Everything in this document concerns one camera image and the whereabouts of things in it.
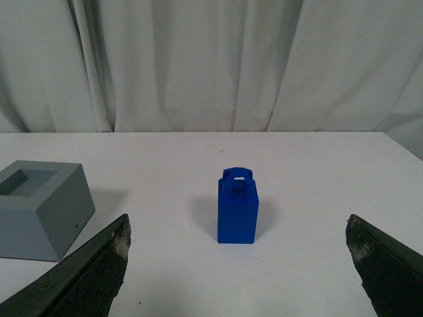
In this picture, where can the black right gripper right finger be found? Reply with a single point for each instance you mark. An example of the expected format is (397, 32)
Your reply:
(391, 272)

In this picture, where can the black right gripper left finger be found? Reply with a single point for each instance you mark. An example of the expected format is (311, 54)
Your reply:
(83, 284)

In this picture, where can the blue block part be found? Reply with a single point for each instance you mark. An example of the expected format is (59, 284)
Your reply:
(237, 207)

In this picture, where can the gray square base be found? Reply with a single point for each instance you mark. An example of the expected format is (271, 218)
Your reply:
(44, 207)

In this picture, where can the white curtain backdrop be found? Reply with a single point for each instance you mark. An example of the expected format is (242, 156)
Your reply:
(118, 66)

